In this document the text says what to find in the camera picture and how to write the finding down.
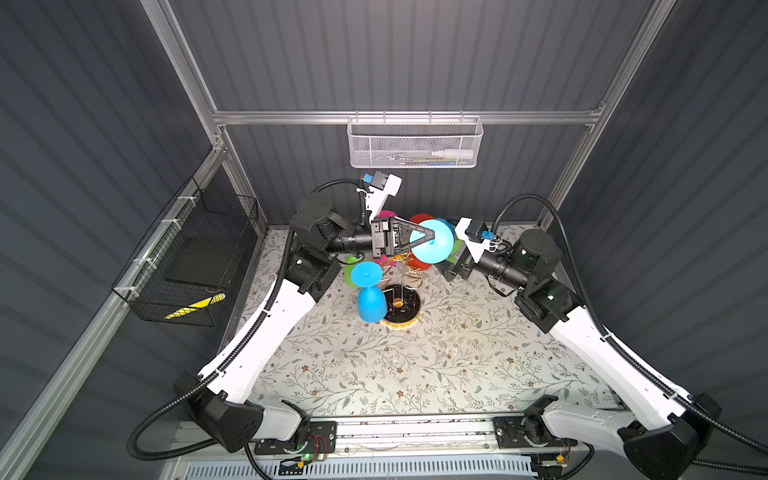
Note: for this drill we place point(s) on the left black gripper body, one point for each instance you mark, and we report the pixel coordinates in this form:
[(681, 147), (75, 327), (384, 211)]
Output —
[(379, 243)]

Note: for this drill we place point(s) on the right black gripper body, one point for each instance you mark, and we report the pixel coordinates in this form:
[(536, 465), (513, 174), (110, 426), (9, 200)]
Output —
[(464, 265)]

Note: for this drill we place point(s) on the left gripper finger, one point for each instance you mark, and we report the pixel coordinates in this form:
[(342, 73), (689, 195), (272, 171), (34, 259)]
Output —
[(402, 226), (404, 243)]

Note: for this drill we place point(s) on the blue wine glass front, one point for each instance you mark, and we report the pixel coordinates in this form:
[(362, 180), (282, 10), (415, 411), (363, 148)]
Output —
[(441, 246)]

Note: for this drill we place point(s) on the blue wine glass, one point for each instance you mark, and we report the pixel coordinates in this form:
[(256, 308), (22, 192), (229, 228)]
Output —
[(371, 301), (441, 246)]

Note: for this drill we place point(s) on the light green wine glass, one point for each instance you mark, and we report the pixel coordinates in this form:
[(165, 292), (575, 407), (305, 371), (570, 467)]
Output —
[(457, 248)]

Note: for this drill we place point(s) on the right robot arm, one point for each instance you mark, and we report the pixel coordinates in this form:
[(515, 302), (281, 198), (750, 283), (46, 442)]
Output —
[(654, 432)]

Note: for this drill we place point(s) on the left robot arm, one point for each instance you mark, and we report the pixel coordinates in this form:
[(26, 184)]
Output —
[(217, 396)]

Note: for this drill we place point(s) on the gold wine glass rack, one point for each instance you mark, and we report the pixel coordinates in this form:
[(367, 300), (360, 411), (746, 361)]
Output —
[(400, 284)]

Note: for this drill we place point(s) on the blue wine glass left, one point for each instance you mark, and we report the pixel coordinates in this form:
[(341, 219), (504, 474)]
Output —
[(371, 301)]

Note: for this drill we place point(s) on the floral table mat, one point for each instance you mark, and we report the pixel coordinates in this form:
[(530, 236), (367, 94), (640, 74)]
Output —
[(469, 350)]

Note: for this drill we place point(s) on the white marker in basket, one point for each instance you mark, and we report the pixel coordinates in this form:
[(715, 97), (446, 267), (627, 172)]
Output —
[(452, 155)]

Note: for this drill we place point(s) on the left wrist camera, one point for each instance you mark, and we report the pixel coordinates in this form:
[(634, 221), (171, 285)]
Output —
[(377, 188)]

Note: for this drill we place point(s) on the white wire mesh basket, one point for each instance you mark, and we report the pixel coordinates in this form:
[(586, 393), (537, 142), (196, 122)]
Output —
[(406, 141)]

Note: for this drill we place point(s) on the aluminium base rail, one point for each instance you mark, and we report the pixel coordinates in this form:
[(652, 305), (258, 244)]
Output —
[(442, 446)]

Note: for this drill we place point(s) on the black wire basket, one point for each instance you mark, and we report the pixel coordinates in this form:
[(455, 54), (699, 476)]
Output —
[(185, 271)]

